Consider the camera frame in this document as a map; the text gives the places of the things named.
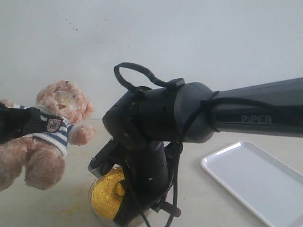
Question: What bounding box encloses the pink teddy bear striped sweater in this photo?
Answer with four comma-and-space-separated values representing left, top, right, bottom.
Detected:
0, 79, 97, 191

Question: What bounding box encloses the white rectangular plastic tray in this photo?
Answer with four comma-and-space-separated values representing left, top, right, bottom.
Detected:
200, 141, 303, 227

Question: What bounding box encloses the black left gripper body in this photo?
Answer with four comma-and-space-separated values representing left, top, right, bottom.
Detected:
0, 104, 26, 143

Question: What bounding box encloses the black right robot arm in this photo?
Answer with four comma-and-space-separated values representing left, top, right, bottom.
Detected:
101, 78, 303, 227

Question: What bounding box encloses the steel bowl of yellow millet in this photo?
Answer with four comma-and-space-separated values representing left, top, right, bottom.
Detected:
89, 166, 125, 227

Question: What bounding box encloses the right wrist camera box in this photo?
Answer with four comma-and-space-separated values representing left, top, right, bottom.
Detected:
88, 138, 123, 178

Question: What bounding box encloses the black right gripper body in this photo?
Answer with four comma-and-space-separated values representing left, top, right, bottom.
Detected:
123, 141, 169, 213

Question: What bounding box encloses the black camera cable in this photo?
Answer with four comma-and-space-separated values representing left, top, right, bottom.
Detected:
114, 62, 228, 227

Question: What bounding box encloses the dark wooden spoon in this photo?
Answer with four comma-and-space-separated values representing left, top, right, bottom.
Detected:
161, 201, 181, 218

